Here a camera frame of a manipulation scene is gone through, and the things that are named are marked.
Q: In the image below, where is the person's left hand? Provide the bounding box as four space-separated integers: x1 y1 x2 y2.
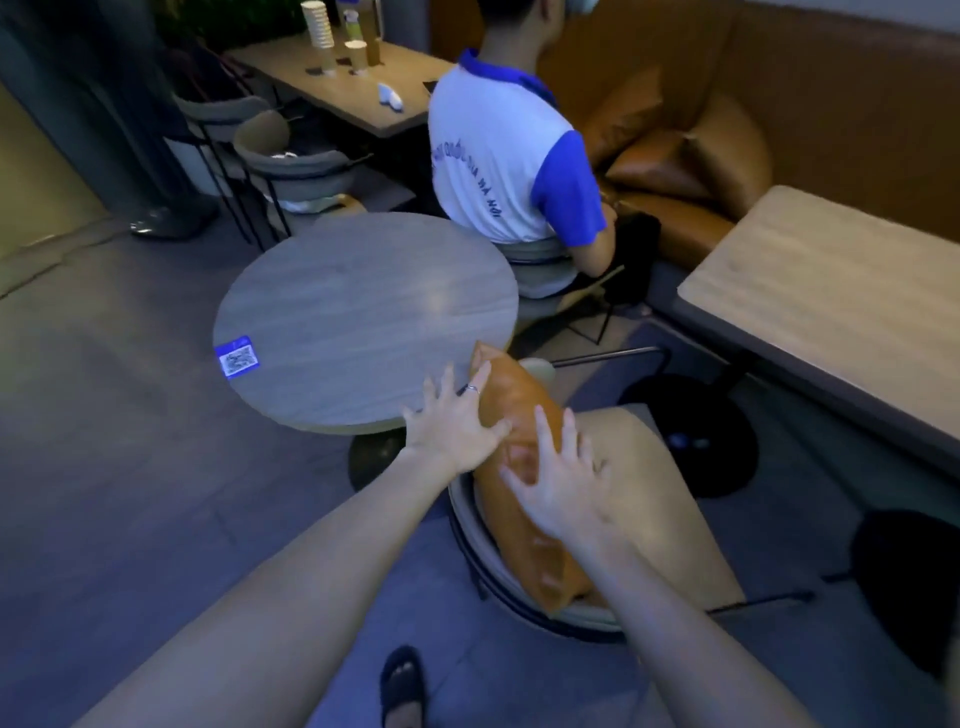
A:
402 360 515 477

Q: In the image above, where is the person's right hand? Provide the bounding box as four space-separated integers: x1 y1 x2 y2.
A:
498 405 612 543

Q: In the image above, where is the orange leather cushion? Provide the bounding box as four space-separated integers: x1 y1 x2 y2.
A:
468 341 610 618

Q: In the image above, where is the person's left forearm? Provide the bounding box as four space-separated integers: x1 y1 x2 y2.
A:
73 448 460 728

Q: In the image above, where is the person's right forearm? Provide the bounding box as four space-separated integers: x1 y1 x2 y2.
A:
556 517 819 728

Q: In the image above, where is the round grey wooden table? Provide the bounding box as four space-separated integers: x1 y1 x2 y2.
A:
212 211 522 494

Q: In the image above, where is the grey cushioned chair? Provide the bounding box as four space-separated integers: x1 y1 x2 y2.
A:
498 236 627 346

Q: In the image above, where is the blue and white sticker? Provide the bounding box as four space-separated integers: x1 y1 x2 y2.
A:
214 335 261 381

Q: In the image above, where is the black bag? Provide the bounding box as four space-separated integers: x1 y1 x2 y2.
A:
603 211 663 307

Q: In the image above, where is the person's black sandal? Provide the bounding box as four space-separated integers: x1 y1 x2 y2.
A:
378 645 427 728

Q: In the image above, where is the grey chair with black legs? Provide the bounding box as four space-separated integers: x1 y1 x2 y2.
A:
171 93 273 245
232 110 376 252

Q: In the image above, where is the brown leather sofa cushion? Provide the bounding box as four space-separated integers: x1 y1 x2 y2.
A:
684 92 774 221
581 66 666 168
604 129 715 201

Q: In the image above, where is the rectangular light wooden table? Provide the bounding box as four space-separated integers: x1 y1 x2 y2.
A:
617 184 960 501

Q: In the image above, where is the long light wooden table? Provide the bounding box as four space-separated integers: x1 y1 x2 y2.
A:
227 33 459 141

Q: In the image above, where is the stack of paper cups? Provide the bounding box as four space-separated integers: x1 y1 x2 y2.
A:
300 0 337 76

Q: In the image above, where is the brown leather sofa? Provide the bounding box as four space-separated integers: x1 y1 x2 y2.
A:
429 0 960 273

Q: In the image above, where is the beige chair with black frame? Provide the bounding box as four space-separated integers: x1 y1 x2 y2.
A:
447 357 816 646

